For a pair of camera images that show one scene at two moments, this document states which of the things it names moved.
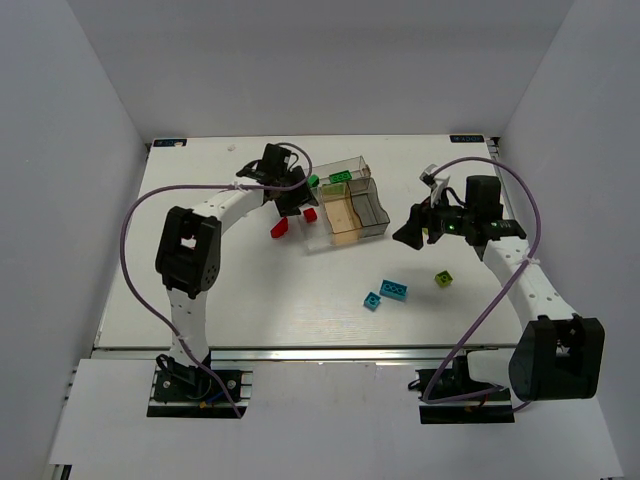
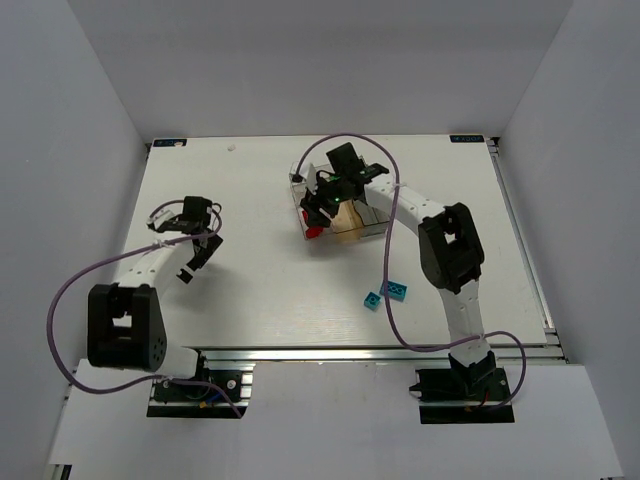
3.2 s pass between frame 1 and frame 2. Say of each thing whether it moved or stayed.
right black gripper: moved
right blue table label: stayed
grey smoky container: stayed
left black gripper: moved
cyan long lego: stayed
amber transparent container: stayed
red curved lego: moved
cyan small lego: stayed
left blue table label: stayed
